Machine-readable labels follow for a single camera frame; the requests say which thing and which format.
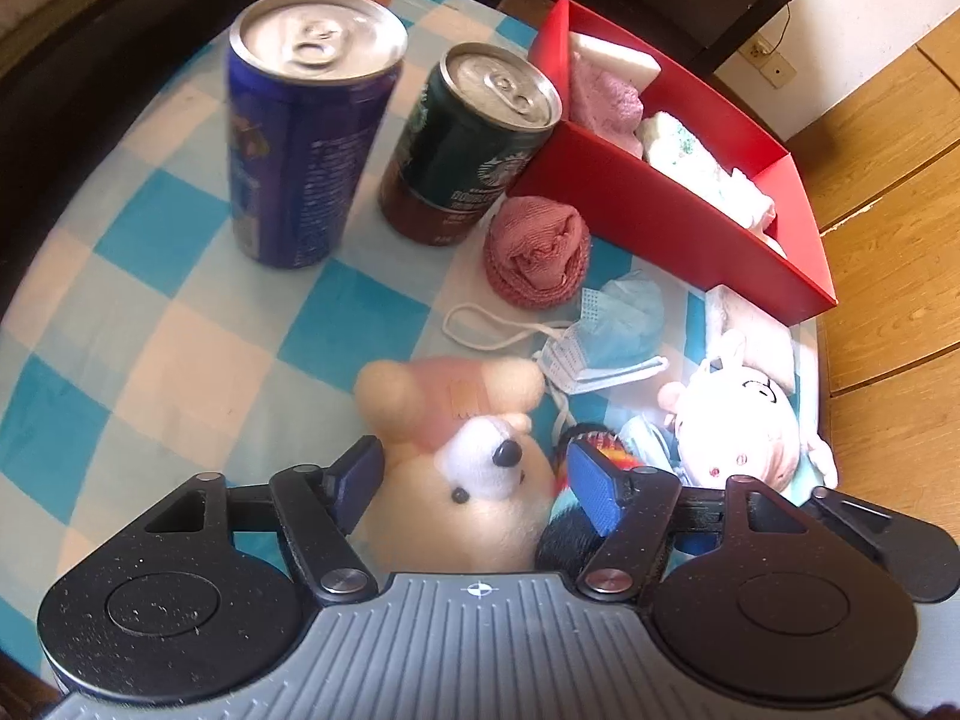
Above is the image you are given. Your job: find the blue drink can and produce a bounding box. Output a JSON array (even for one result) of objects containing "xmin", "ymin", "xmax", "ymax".
[{"xmin": 227, "ymin": 0, "xmax": 410, "ymax": 269}]

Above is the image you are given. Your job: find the pink towel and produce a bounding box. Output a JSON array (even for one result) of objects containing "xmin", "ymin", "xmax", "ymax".
[{"xmin": 568, "ymin": 52, "xmax": 646, "ymax": 158}]

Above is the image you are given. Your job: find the white folded towel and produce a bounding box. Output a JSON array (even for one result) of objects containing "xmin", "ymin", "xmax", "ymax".
[{"xmin": 701, "ymin": 167, "xmax": 781, "ymax": 235}]

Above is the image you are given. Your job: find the pink pig plush toy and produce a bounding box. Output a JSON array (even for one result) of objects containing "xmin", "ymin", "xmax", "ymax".
[{"xmin": 619, "ymin": 330, "xmax": 839, "ymax": 500}]

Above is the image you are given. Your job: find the white green patterned cloth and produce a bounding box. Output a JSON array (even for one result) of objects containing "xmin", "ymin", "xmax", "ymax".
[{"xmin": 636, "ymin": 111, "xmax": 732, "ymax": 188}]

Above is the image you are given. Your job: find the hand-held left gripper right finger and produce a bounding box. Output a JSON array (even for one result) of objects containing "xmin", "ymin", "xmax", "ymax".
[{"xmin": 566, "ymin": 439, "xmax": 808, "ymax": 602}]

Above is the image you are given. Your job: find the cream bear plush toy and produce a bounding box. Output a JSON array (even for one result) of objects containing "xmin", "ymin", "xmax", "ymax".
[{"xmin": 354, "ymin": 357, "xmax": 557, "ymax": 575}]

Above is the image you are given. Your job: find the red cardboard box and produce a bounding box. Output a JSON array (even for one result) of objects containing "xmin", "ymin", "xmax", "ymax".
[{"xmin": 510, "ymin": 0, "xmax": 837, "ymax": 325}]

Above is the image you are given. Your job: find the dark green coffee can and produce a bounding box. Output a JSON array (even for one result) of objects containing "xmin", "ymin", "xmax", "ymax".
[{"xmin": 377, "ymin": 43, "xmax": 563, "ymax": 248}]

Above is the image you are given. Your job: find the wall socket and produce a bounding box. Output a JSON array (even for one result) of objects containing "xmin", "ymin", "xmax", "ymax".
[{"xmin": 739, "ymin": 36, "xmax": 797, "ymax": 89}]

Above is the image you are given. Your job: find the blue white checked tablecloth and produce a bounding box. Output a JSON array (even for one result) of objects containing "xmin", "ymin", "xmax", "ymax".
[{"xmin": 0, "ymin": 0, "xmax": 845, "ymax": 698}]

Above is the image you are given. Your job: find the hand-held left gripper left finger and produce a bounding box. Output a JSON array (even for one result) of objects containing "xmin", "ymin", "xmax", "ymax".
[{"xmin": 142, "ymin": 435, "xmax": 385, "ymax": 605}]

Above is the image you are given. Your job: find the pink knitted sock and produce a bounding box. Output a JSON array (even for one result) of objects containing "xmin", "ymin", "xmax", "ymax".
[{"xmin": 484, "ymin": 196, "xmax": 592, "ymax": 308}]

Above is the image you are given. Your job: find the blue face mask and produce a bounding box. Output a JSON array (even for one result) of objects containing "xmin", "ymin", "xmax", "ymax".
[{"xmin": 442, "ymin": 270, "xmax": 670, "ymax": 395}]

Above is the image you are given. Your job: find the thin black cable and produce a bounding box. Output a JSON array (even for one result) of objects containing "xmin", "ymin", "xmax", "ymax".
[{"xmin": 756, "ymin": 3, "xmax": 793, "ymax": 55}]

